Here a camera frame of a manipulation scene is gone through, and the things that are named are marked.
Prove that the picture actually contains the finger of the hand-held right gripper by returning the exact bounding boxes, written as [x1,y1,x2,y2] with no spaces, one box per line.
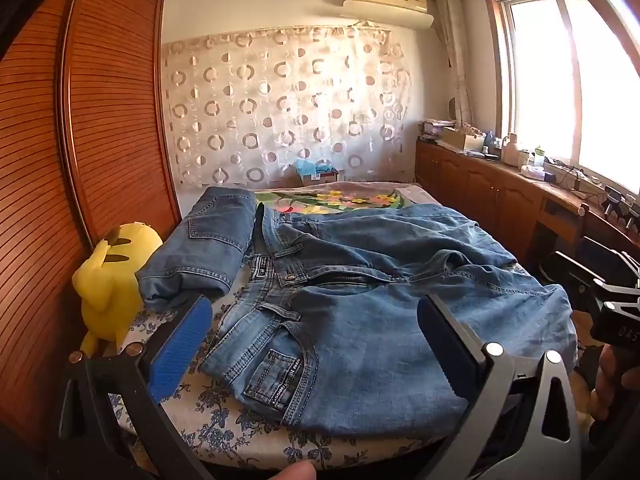
[580,236,640,281]
[542,251,640,307]

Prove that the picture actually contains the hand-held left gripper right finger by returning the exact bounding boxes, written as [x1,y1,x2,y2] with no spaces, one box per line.
[416,292,583,480]

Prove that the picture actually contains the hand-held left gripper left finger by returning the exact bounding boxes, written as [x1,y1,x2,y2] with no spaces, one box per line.
[57,294,217,480]

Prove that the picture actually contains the blue denim pants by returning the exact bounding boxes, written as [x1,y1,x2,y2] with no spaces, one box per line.
[200,202,579,433]

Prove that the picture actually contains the person's right hand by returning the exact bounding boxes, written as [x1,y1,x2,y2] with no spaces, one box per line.
[592,345,640,442]

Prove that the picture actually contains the person's left hand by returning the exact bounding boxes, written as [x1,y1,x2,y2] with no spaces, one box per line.
[272,461,317,480]

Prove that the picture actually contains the yellow plush toy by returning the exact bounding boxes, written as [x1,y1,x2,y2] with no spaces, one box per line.
[72,221,164,359]

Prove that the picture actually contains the folded blue jeans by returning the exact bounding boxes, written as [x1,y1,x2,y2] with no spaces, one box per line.
[136,186,257,311]

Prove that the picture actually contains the long wooden cabinet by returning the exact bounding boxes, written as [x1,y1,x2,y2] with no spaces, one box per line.
[415,137,640,283]

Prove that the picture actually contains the white bottle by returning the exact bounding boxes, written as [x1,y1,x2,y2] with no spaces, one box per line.
[502,132,522,167]

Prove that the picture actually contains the window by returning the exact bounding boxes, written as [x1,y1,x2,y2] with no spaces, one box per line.
[482,0,640,197]

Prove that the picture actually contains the cardboard box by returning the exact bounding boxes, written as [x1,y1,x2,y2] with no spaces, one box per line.
[442,127,482,152]

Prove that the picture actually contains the colourful floral blanket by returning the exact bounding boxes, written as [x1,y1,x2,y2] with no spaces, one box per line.
[252,182,442,219]

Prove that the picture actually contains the pile of papers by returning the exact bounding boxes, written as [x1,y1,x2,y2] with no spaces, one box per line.
[419,118,457,142]

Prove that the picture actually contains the box with blue tissue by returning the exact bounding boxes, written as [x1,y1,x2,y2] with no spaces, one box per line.
[294,157,341,186]

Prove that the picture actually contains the wooden slatted wardrobe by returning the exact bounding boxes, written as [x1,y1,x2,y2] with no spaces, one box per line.
[0,0,182,443]

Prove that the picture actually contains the pale window curtain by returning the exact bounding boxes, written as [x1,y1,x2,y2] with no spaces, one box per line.
[434,0,474,125]

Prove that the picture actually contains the circle patterned sheer curtain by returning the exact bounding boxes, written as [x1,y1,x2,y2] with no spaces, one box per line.
[162,22,417,189]

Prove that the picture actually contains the white air conditioner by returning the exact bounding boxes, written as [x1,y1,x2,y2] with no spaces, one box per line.
[342,0,435,29]

